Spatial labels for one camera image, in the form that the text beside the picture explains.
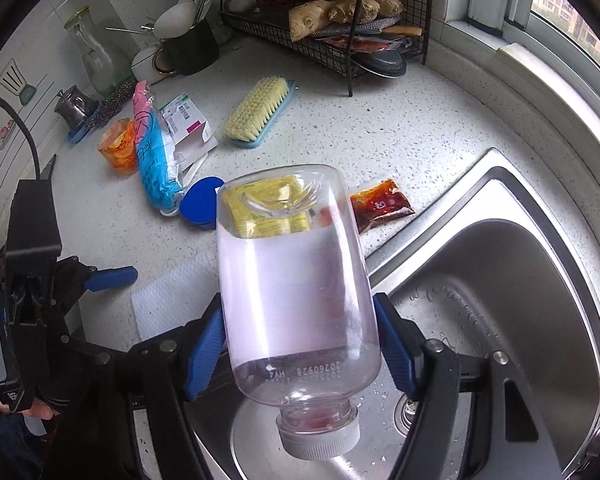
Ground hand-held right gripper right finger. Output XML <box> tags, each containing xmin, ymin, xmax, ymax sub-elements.
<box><xmin>372</xmin><ymin>292</ymin><xmax>563</xmax><ymax>480</ymax></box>

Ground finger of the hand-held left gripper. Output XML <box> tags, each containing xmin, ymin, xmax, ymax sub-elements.
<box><xmin>50</xmin><ymin>256</ymin><xmax>139</xmax><ymax>321</ymax></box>
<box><xmin>55</xmin><ymin>320</ymin><xmax>98</xmax><ymax>361</ymax></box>

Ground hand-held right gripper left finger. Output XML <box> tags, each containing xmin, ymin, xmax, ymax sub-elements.
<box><xmin>55</xmin><ymin>294</ymin><xmax>227</xmax><ymax>480</ymax></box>

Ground clear plastic bottle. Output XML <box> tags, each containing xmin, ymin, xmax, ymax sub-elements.
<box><xmin>215</xmin><ymin>164</ymin><xmax>383</xmax><ymax>461</ymax></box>

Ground person's left hand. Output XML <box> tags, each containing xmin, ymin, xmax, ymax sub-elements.
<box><xmin>0</xmin><ymin>360</ymin><xmax>56</xmax><ymax>421</ymax></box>

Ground white paper towel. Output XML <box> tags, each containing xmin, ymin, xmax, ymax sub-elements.
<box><xmin>131</xmin><ymin>251</ymin><xmax>222</xmax><ymax>347</ymax></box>

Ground sink drain stopper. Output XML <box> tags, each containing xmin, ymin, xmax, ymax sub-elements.
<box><xmin>394</xmin><ymin>394</ymin><xmax>427</xmax><ymax>432</ymax></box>

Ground blue plastic tray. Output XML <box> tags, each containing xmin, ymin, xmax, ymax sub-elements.
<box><xmin>67</xmin><ymin>102</ymin><xmax>104</xmax><ymax>144</ymax></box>

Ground round blue lid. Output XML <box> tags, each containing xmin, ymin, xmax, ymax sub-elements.
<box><xmin>179</xmin><ymin>176</ymin><xmax>226</xmax><ymax>231</ymax></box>

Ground orange plastic bag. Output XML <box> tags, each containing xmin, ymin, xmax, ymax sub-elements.
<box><xmin>97</xmin><ymin>118</ymin><xmax>139</xmax><ymax>176</ymax></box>

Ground stainless steel sink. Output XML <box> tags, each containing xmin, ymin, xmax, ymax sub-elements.
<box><xmin>187</xmin><ymin>147</ymin><xmax>600</xmax><ymax>480</ymax></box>

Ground person's dark pants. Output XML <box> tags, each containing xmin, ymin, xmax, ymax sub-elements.
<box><xmin>0</xmin><ymin>400</ymin><xmax>48</xmax><ymax>480</ymax></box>

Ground light blue pink plastic bag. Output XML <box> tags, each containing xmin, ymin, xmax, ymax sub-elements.
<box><xmin>131</xmin><ymin>81</ymin><xmax>187</xmax><ymax>217</ymax></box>

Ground small steel teapot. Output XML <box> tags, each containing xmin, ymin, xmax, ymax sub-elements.
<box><xmin>54</xmin><ymin>85</ymin><xmax>94</xmax><ymax>129</ymax></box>

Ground brown sauce packet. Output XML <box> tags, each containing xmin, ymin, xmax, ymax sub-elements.
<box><xmin>350</xmin><ymin>179</ymin><xmax>416</xmax><ymax>235</ymax></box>

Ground yellow sauce packet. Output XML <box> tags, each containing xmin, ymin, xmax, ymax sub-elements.
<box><xmin>223</xmin><ymin>180</ymin><xmax>313</xmax><ymax>239</ymax></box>

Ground steel scouring pad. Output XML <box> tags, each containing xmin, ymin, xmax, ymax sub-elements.
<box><xmin>85</xmin><ymin>77</ymin><xmax>138</xmax><ymax>128</ymax></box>

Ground white medicine box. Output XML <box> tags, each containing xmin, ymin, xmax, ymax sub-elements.
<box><xmin>159</xmin><ymin>92</ymin><xmax>219</xmax><ymax>167</ymax></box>

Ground glass carafe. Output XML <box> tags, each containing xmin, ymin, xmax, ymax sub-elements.
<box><xmin>63</xmin><ymin>6</ymin><xmax>132</xmax><ymax>99</ymax></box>

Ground white ceramic lidded jar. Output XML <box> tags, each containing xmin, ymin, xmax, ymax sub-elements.
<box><xmin>130</xmin><ymin>45</ymin><xmax>164</xmax><ymax>79</ymax></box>

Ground blue scrub brush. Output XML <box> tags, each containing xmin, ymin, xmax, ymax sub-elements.
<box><xmin>224</xmin><ymin>76</ymin><xmax>297</xmax><ymax>149</ymax></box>

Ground dark green mug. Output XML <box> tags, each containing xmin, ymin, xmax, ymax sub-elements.
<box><xmin>154</xmin><ymin>17</ymin><xmax>221</xmax><ymax>77</ymax></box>

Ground dark pot lid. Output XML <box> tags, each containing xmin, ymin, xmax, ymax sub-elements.
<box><xmin>355</xmin><ymin>50</ymin><xmax>409</xmax><ymax>81</ymax></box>

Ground red flat packets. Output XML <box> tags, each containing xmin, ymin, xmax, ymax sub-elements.
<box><xmin>324</xmin><ymin>35</ymin><xmax>397</xmax><ymax>54</ymax></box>

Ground red dried chili bag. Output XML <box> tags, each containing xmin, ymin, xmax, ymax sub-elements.
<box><xmin>256</xmin><ymin>0</ymin><xmax>306</xmax><ymax>17</ymax></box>

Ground black cable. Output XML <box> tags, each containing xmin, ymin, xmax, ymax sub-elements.
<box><xmin>0</xmin><ymin>86</ymin><xmax>58</xmax><ymax>182</ymax></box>

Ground kitchen wall sticker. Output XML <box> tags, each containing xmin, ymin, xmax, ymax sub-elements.
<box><xmin>0</xmin><ymin>57</ymin><xmax>48</xmax><ymax>196</ymax></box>

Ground black wire rack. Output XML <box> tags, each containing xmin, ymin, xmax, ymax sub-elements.
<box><xmin>219</xmin><ymin>0</ymin><xmax>434</xmax><ymax>97</ymax></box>

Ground window frame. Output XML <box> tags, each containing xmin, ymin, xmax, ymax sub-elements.
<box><xmin>440</xmin><ymin>0</ymin><xmax>600</xmax><ymax>171</ymax></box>

